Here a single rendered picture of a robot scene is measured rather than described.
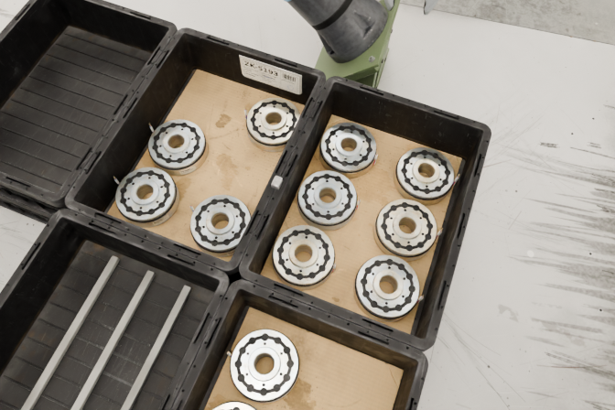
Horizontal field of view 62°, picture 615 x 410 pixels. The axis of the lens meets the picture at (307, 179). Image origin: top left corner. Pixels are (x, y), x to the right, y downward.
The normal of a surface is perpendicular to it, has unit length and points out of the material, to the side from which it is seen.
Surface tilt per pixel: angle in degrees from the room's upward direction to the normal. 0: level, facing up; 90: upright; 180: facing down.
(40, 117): 0
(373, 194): 0
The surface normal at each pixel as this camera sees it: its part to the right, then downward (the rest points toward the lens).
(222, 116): 0.01, -0.45
